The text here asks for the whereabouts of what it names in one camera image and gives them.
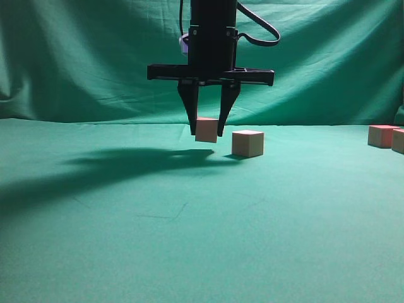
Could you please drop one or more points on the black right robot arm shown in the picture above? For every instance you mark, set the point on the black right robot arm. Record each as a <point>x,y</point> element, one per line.
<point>219,14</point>

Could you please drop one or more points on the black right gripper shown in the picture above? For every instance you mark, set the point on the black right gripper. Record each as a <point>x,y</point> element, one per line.
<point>211,59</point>

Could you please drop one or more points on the pink cube right rear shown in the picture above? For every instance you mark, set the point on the pink cube right rear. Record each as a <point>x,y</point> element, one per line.
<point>381,135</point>

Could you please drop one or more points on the green cloth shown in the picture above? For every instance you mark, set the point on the green cloth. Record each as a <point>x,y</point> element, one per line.
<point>106,197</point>

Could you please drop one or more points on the pink cube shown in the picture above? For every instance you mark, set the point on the pink cube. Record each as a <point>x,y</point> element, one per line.
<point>381,135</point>
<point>397,143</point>

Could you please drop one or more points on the pink cube moved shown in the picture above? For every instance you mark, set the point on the pink cube moved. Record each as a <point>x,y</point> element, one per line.
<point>247,143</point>
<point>206,129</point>

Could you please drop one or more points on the pink cube right front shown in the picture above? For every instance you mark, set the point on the pink cube right front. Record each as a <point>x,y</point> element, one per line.
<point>397,143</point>

